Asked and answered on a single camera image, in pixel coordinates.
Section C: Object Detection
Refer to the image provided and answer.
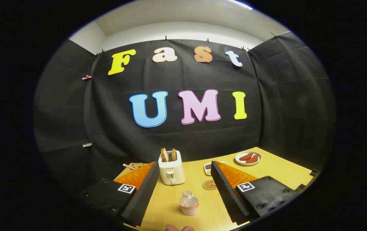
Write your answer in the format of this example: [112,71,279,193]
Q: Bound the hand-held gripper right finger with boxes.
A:
[211,160,299,226]

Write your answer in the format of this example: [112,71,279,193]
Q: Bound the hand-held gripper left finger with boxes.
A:
[82,161,160,227]

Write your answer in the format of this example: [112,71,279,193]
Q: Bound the round brown coaster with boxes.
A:
[202,180,218,191]

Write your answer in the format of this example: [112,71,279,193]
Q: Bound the clear juice bottle pink label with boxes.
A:
[179,191,199,216]

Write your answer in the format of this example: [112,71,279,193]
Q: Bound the white divided spice dish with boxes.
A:
[204,161,216,176]

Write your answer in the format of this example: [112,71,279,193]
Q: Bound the white toaster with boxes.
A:
[158,150,186,185]

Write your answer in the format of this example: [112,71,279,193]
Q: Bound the white round plate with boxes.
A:
[235,151,262,166]

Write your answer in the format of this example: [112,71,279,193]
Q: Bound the wooden table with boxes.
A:
[113,147,313,231]

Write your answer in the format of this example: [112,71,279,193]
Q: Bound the black backdrop cloth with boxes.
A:
[33,31,336,193]

